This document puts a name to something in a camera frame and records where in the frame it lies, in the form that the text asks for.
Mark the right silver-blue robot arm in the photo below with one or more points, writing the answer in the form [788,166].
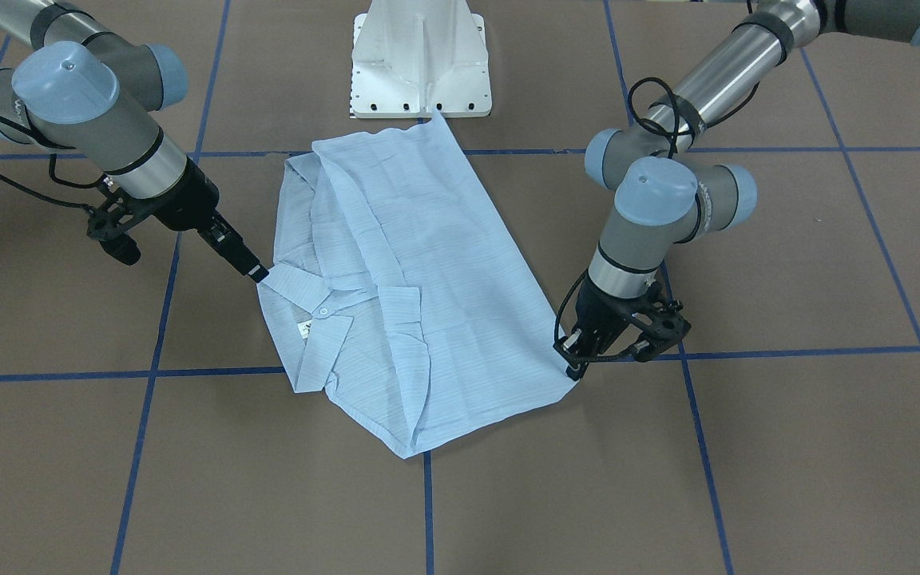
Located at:
[85,88]

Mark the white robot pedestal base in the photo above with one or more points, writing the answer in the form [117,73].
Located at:
[415,59]

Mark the light blue button-up shirt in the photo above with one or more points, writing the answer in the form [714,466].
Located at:
[398,292]

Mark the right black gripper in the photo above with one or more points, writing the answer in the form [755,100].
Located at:
[189,200]

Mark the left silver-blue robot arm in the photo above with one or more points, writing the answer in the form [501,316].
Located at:
[661,199]

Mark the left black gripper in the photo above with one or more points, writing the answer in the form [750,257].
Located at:
[597,317]

